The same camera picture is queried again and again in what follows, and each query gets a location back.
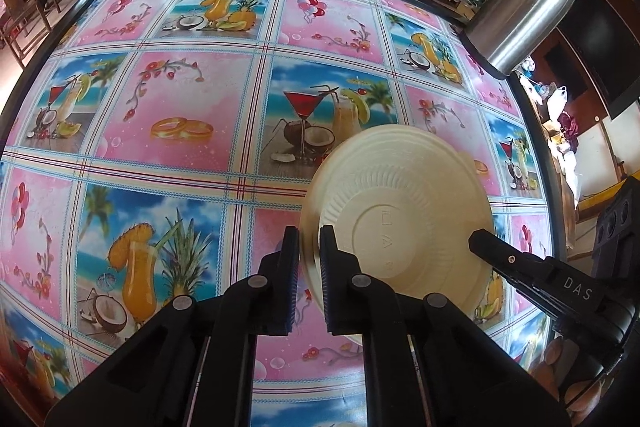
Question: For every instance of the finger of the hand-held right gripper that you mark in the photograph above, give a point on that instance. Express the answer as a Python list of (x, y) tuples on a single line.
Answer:
[(510, 259)]

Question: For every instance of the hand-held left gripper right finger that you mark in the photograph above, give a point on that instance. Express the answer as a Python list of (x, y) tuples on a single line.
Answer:
[(327, 287)]

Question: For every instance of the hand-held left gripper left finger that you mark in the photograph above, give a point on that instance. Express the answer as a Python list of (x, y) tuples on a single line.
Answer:
[(292, 287)]

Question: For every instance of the cream plastic bowl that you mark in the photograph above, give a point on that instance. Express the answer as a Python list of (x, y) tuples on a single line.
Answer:
[(400, 187)]

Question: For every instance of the dark red fabric bundle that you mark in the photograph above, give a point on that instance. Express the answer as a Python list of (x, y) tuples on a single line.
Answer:
[(568, 127)]

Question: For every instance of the white plastic bag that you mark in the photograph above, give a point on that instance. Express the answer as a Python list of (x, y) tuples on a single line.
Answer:
[(556, 103)]

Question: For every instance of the black television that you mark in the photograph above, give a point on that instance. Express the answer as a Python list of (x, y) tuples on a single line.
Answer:
[(605, 47)]

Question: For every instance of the large steel kettle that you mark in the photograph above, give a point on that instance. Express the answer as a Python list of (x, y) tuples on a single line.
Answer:
[(525, 7)]

